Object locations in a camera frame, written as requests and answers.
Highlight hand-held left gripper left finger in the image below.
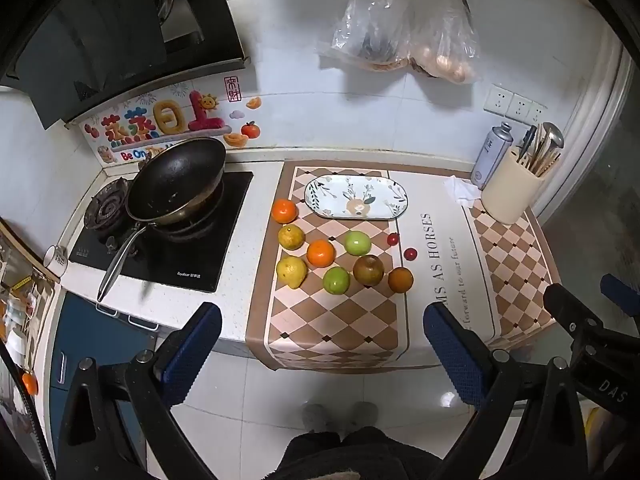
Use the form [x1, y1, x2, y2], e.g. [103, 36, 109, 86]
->
[57, 301, 223, 480]

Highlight black gas stove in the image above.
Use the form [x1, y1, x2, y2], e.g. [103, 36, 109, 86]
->
[68, 170, 254, 293]

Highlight cluttered side shelf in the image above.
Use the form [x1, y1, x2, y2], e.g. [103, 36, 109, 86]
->
[0, 220, 56, 411]

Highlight brown checkered table mat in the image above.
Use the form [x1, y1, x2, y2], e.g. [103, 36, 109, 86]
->
[244, 161, 411, 375]

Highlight bundle of kitchen utensils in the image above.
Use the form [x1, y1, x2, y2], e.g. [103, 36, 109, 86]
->
[515, 121, 565, 178]

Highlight green apple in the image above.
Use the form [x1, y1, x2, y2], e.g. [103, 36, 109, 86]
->
[322, 266, 351, 295]
[344, 230, 372, 257]

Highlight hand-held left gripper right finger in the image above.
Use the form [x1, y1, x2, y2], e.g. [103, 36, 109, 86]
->
[422, 302, 601, 480]

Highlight black wok with metal handle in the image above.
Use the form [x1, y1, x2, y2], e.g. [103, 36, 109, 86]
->
[97, 137, 227, 303]

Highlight oval leaf-patterned plate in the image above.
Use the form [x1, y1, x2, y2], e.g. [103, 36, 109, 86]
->
[304, 174, 412, 221]

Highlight blue kitchen cabinet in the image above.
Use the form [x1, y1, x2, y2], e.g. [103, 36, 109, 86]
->
[47, 290, 161, 461]

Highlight colourful wall sticker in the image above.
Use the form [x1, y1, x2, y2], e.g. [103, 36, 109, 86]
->
[82, 74, 263, 166]

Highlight white lettered checkered mat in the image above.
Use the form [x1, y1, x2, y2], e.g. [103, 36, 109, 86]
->
[387, 170, 563, 346]

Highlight bright orange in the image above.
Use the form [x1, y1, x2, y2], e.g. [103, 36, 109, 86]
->
[306, 239, 336, 268]
[271, 198, 299, 224]

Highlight round yellow-green citrus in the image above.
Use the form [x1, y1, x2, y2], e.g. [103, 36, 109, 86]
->
[278, 224, 306, 251]

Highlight person's dark clothing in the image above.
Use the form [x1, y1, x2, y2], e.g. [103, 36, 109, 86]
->
[265, 426, 451, 480]

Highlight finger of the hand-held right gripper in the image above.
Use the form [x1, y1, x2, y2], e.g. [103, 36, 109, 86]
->
[600, 274, 640, 317]
[543, 284, 606, 348]

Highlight silver spray can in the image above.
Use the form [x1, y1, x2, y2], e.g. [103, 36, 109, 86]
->
[470, 122, 514, 190]

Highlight clear plastic bag of eggs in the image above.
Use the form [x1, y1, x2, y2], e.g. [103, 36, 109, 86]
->
[407, 0, 481, 85]

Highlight yellow plastic object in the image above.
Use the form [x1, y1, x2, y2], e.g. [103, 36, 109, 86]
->
[585, 407, 615, 456]

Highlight small white cup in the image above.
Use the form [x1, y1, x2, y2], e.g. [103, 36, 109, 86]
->
[43, 245, 68, 278]

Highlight dull dark orange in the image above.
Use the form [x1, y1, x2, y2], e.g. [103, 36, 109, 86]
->
[387, 266, 415, 294]

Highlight grey slipper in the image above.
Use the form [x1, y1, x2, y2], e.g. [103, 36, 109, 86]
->
[302, 402, 333, 433]
[347, 401, 379, 431]

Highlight yellow lemon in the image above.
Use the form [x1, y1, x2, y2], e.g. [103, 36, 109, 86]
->
[276, 256, 308, 290]

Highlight crumpled white tissue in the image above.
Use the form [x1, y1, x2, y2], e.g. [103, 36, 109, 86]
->
[442, 175, 481, 207]

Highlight black range hood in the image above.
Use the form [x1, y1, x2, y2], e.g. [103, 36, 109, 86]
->
[0, 0, 248, 131]

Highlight brownish red apple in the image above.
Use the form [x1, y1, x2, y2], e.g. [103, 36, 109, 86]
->
[352, 255, 385, 287]

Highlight clear plastic bag dark contents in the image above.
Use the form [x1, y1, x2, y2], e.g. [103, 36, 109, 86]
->
[316, 0, 416, 71]

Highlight cream utensil holder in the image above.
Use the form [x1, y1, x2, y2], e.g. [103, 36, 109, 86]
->
[481, 146, 538, 225]

